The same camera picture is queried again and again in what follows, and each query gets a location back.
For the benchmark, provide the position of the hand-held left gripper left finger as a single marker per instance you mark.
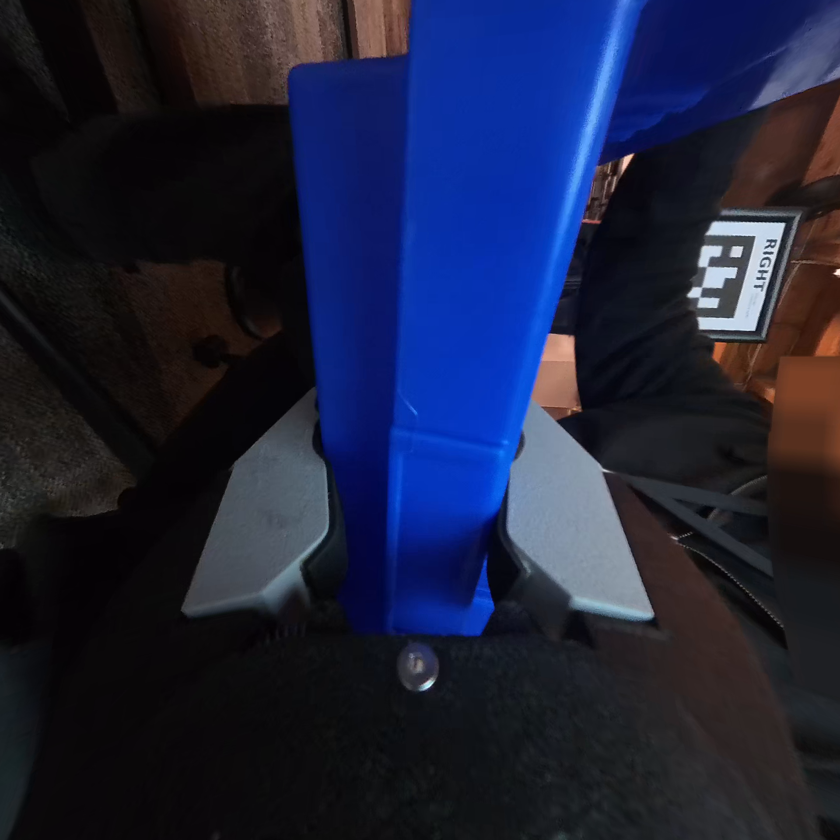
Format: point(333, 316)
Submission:
point(269, 518)

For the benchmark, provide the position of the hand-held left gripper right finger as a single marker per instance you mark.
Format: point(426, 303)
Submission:
point(571, 525)

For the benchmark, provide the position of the blue plastic bin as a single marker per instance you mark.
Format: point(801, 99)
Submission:
point(459, 262)

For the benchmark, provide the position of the person's black jacket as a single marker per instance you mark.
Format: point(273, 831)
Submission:
point(689, 446)

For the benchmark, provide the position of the black office chair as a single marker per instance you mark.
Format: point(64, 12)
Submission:
point(164, 184)

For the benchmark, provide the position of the black table frame bar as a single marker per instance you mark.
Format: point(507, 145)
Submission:
point(72, 374)

